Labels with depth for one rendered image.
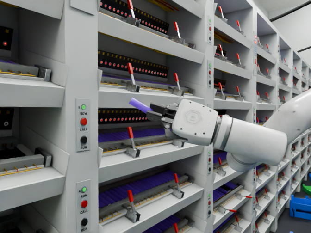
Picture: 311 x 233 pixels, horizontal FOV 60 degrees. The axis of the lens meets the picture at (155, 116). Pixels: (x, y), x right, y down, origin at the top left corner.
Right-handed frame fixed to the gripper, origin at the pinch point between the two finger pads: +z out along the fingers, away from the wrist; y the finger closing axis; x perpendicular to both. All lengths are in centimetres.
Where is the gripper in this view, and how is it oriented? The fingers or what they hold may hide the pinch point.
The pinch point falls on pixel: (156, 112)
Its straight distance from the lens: 69.0
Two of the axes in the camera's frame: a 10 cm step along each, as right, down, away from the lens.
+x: -0.3, 5.4, 8.4
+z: -9.5, -2.9, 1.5
